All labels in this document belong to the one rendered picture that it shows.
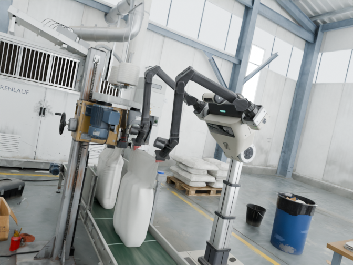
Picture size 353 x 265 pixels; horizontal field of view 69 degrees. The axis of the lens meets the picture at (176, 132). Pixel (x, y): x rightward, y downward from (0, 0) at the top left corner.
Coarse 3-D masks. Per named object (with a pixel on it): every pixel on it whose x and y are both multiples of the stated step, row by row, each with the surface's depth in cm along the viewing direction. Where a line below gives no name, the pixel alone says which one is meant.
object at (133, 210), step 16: (144, 160) 190; (128, 176) 202; (144, 176) 187; (128, 192) 188; (144, 192) 181; (128, 208) 183; (144, 208) 180; (128, 224) 180; (144, 224) 182; (128, 240) 180
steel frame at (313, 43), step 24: (0, 0) 441; (240, 0) 729; (288, 0) 830; (0, 24) 446; (288, 24) 847; (312, 24) 908; (336, 24) 867; (240, 48) 780; (312, 48) 929; (216, 72) 726; (240, 72) 754; (312, 72) 916; (288, 120) 952; (216, 144) 794; (288, 144) 955; (288, 168) 930
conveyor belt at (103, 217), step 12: (96, 204) 248; (96, 216) 221; (108, 216) 226; (108, 228) 204; (108, 240) 186; (120, 240) 189; (144, 240) 196; (156, 240) 200; (120, 252) 173; (132, 252) 176; (144, 252) 179; (156, 252) 182; (120, 264) 160; (132, 264) 163; (144, 264) 165; (156, 264) 168; (168, 264) 170
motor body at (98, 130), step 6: (96, 108) 185; (102, 108) 185; (108, 108) 186; (96, 114) 184; (102, 114) 184; (90, 120) 188; (96, 120) 185; (90, 126) 186; (96, 126) 186; (102, 126) 187; (90, 132) 186; (96, 132) 185; (102, 132) 186; (96, 138) 186; (102, 138) 188
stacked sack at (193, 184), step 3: (174, 174) 525; (177, 177) 514; (180, 177) 506; (183, 180) 495; (186, 180) 488; (186, 183) 485; (189, 183) 480; (192, 183) 482; (195, 183) 486; (198, 183) 489; (201, 183) 494; (204, 183) 498; (192, 186) 483; (195, 186) 486; (198, 186) 489; (201, 186) 493; (204, 186) 498
